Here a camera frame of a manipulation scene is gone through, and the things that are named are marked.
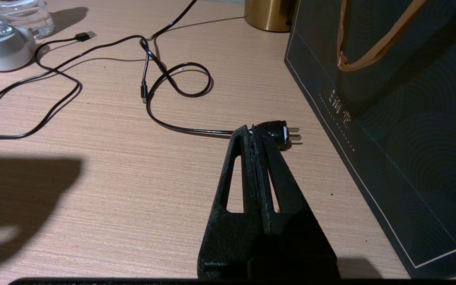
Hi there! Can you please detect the dark gift bag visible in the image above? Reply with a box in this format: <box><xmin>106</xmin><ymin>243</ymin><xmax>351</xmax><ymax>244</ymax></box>
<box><xmin>284</xmin><ymin>0</ymin><xmax>456</xmax><ymax>279</ymax></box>

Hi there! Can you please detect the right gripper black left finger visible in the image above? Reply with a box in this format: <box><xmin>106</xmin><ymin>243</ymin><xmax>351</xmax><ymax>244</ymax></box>
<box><xmin>197</xmin><ymin>125</ymin><xmax>273</xmax><ymax>278</ymax></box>

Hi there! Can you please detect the water bottle red cap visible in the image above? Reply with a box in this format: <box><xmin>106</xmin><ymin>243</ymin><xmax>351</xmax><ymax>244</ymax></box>
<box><xmin>0</xmin><ymin>0</ymin><xmax>55</xmax><ymax>39</ymax></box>

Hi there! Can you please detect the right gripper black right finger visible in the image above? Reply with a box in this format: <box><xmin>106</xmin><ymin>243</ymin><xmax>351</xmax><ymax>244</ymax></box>
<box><xmin>252</xmin><ymin>127</ymin><xmax>341</xmax><ymax>279</ymax></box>

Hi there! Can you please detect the black lamp power cord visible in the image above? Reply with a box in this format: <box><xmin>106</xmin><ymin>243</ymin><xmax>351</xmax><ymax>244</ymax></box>
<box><xmin>140</xmin><ymin>0</ymin><xmax>303</xmax><ymax>152</ymax></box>

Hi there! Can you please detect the small glass dome white base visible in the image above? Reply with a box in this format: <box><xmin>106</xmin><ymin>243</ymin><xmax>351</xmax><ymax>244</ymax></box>
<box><xmin>0</xmin><ymin>8</ymin><xmax>36</xmax><ymax>72</ymax></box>

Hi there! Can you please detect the brass desk lamp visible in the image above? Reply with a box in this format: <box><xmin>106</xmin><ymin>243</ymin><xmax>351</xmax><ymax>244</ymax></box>
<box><xmin>245</xmin><ymin>0</ymin><xmax>296</xmax><ymax>32</ymax></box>

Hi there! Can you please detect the black USB cable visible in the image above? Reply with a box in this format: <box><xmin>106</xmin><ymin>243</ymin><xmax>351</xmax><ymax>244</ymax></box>
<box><xmin>0</xmin><ymin>30</ymin><xmax>97</xmax><ymax>143</ymax></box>
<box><xmin>0</xmin><ymin>35</ymin><xmax>151</xmax><ymax>113</ymax></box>

